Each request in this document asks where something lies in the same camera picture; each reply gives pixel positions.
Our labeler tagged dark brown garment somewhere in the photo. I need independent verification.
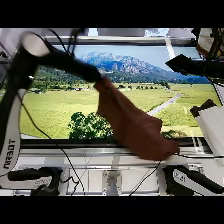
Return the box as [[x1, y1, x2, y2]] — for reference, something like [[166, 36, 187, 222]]
[[189, 98, 218, 118]]

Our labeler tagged black cable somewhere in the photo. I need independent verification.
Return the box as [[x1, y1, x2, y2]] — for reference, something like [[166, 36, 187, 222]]
[[128, 153, 224, 197], [18, 88, 86, 197]]

